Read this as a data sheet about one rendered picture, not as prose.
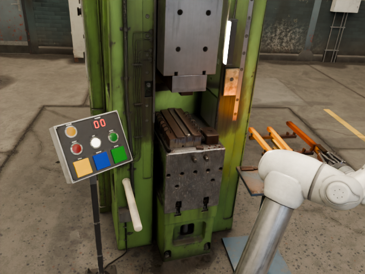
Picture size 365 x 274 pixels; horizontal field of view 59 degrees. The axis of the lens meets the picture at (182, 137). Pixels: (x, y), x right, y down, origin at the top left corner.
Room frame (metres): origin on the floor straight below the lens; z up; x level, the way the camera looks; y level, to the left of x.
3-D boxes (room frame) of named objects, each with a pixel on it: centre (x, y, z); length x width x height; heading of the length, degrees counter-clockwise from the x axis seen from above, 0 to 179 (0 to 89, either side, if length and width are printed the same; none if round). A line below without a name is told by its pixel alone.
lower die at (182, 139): (1.89, 0.05, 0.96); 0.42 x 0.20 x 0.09; 19
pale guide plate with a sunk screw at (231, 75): (1.92, -0.28, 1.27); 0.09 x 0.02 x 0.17; 109
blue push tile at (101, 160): (1.34, 0.40, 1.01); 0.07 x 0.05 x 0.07; 134
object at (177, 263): (1.65, -0.03, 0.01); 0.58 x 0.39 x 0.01; 109
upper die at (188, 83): (1.89, 0.05, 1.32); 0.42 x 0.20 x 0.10; 19
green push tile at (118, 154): (1.41, 0.32, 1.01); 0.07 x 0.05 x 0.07; 134
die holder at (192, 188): (1.92, 0.00, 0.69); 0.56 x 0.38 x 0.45; 19
